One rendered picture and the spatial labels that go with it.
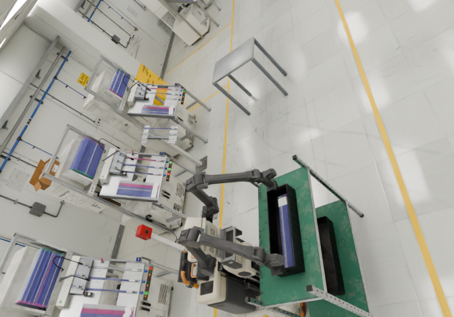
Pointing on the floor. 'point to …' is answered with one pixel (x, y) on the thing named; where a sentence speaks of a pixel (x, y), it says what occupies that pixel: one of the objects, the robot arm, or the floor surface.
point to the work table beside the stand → (220, 71)
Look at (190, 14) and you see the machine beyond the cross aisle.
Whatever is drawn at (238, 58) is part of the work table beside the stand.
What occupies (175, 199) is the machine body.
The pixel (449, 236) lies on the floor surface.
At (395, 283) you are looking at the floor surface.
